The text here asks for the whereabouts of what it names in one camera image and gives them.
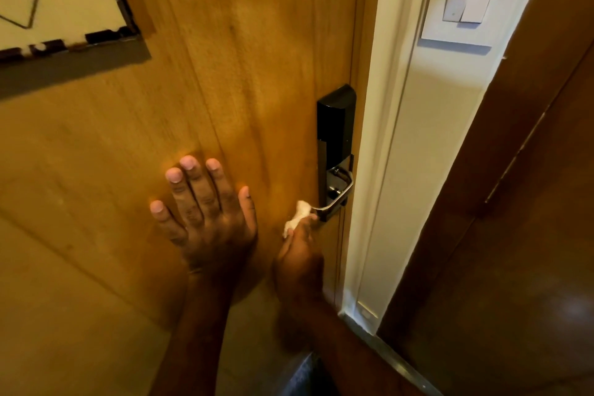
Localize person's right hand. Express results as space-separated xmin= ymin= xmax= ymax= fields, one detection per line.
xmin=272 ymin=213 xmax=325 ymax=308

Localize person's left hand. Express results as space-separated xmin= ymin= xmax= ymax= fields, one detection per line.
xmin=148 ymin=155 xmax=259 ymax=280

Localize white wipe cloth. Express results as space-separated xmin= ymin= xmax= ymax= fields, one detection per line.
xmin=283 ymin=200 xmax=312 ymax=239

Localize silver door handle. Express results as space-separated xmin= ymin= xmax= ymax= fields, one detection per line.
xmin=309 ymin=167 xmax=355 ymax=215

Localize person's right forearm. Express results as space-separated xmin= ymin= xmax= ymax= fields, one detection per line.
xmin=278 ymin=298 xmax=426 ymax=396

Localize person's left forearm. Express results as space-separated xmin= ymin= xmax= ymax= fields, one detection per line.
xmin=148 ymin=270 xmax=233 ymax=396

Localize person's blue trousers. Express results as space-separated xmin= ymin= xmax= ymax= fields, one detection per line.
xmin=278 ymin=353 xmax=335 ymax=396

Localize black door lock body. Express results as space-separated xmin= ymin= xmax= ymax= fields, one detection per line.
xmin=316 ymin=84 xmax=357 ymax=223

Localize light brown wooden door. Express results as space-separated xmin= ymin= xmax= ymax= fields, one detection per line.
xmin=0 ymin=0 xmax=386 ymax=396

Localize framed floor plan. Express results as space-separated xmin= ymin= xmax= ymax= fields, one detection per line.
xmin=0 ymin=0 xmax=142 ymax=65

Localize white light switch plate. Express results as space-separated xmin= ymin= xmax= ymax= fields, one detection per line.
xmin=421 ymin=0 xmax=523 ymax=48

